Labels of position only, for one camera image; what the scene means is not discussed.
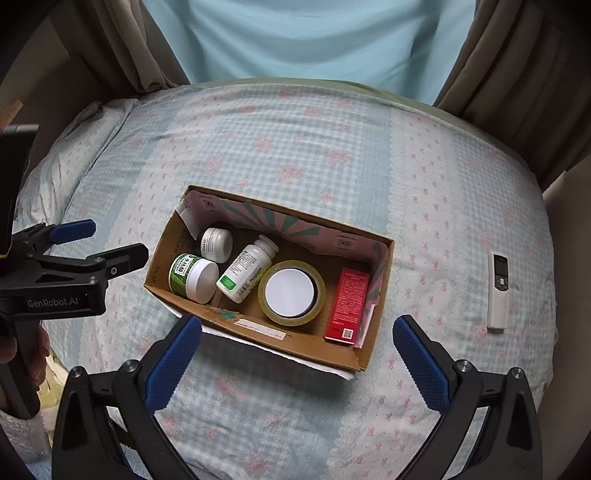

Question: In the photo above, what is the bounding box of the green label white jar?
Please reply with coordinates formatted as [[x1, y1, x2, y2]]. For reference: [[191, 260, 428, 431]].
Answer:
[[168, 253, 219, 304]]

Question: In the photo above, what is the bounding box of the small white black-lid jar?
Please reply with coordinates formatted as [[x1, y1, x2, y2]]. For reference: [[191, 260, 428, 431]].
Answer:
[[199, 227, 233, 264]]

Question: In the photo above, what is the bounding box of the red cosmetic carton box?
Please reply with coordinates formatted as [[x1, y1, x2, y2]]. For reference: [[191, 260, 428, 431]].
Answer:
[[325, 268, 370, 345]]

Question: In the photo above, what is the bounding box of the white round cream jar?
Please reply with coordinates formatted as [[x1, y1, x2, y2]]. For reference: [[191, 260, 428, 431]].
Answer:
[[264, 268, 317, 318]]

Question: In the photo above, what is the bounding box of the person's left hand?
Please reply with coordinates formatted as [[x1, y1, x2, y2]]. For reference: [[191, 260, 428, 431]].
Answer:
[[0, 326, 51, 386]]

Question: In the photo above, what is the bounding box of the white air conditioner remote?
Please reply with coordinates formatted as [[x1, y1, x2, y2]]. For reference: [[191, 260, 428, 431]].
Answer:
[[487, 251, 509, 332]]

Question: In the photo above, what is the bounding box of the checked floral bed quilt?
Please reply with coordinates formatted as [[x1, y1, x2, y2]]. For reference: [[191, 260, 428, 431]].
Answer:
[[15, 82, 556, 479]]

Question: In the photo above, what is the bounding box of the white pill bottle green label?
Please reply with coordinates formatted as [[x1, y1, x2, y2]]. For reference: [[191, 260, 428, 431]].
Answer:
[[216, 235, 280, 304]]

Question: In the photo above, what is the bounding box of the yellow tape roll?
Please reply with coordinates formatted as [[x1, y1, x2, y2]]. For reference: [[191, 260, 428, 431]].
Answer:
[[257, 260, 325, 327]]

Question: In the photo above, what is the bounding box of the brown cardboard box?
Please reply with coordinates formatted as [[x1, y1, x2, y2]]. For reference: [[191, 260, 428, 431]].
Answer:
[[144, 186, 394, 373]]

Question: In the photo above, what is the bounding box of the brown curtain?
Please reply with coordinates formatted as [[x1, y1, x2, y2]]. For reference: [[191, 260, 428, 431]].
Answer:
[[435, 1, 590, 188]]

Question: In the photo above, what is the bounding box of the light blue curtain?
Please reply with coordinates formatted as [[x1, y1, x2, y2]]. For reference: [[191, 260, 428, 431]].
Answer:
[[145, 0, 476, 104]]

